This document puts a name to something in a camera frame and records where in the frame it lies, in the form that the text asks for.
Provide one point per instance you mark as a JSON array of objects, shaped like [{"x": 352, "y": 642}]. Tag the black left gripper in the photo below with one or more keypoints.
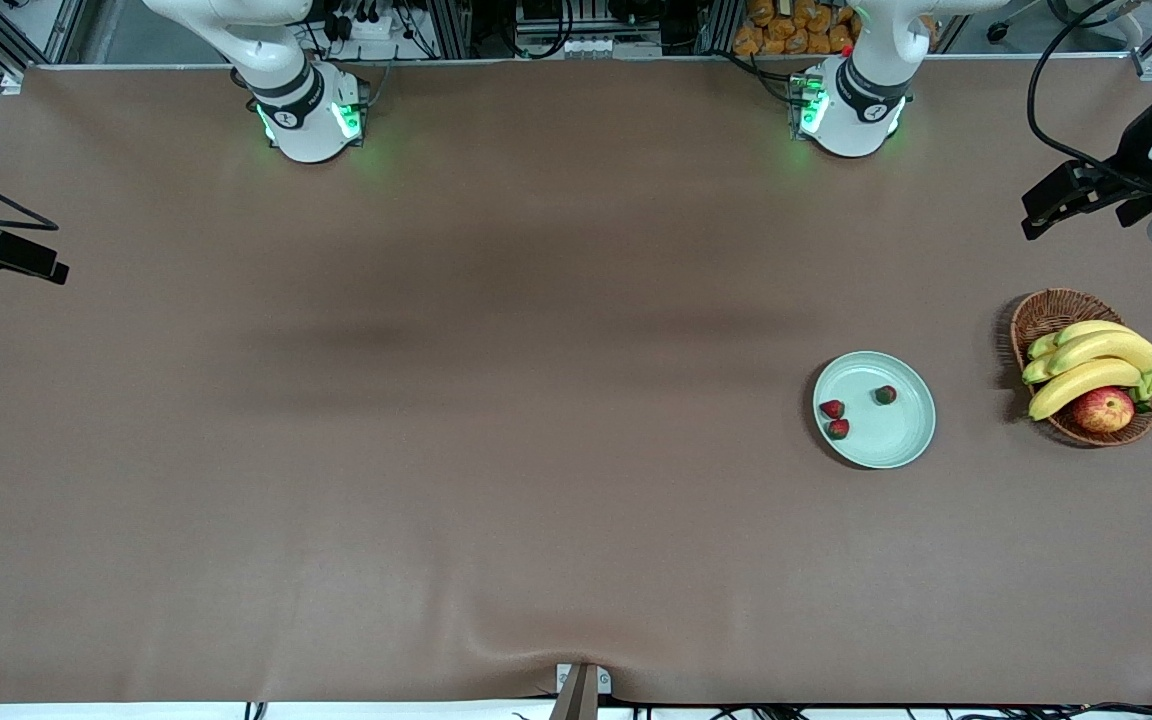
[{"x": 1139, "y": 151}]

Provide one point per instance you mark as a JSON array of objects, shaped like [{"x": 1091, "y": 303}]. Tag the red strawberry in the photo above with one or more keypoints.
[
  {"x": 832, "y": 408},
  {"x": 838, "y": 429},
  {"x": 885, "y": 394}
]

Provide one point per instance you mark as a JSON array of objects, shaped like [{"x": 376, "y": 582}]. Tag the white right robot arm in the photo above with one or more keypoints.
[{"x": 301, "y": 110}]

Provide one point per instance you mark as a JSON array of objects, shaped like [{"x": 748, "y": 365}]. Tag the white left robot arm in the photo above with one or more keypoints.
[{"x": 866, "y": 100}]

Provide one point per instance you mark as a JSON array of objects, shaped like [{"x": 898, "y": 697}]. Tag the light green round plate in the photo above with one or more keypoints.
[{"x": 881, "y": 435}]

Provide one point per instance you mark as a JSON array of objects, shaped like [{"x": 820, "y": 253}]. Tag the brown wicker basket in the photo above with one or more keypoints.
[{"x": 1051, "y": 310}]

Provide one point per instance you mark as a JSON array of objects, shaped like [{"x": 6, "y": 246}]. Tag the yellow banana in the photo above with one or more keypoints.
[
  {"x": 1086, "y": 378},
  {"x": 1086, "y": 328},
  {"x": 1041, "y": 346},
  {"x": 1116, "y": 348},
  {"x": 1036, "y": 370}
]

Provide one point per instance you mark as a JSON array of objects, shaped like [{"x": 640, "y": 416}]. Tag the red yellow apple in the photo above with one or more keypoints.
[{"x": 1104, "y": 410}]

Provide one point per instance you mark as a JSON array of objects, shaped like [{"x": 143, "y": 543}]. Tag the pile of brown bread rolls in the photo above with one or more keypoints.
[{"x": 786, "y": 30}]

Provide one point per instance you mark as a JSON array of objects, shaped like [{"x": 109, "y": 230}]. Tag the white power strip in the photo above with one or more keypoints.
[{"x": 373, "y": 26}]

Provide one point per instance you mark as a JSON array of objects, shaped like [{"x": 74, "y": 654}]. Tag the white terminal strip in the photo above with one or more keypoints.
[{"x": 586, "y": 47}]

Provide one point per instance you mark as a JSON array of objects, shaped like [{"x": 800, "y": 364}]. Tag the brown table cover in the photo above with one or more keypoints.
[{"x": 576, "y": 550}]

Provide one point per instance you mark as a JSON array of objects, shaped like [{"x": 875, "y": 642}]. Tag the metal table bracket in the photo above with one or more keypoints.
[{"x": 604, "y": 680}]

